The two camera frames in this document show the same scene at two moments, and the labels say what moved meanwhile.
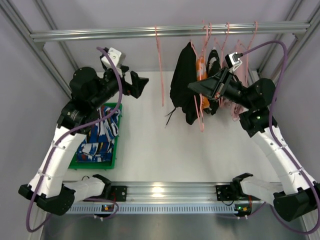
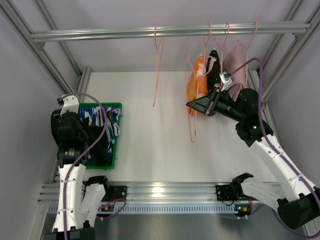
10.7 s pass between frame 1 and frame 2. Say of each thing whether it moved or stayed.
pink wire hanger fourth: stayed
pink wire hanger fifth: stayed
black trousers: moved
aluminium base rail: stayed
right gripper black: moved
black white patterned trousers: stayed
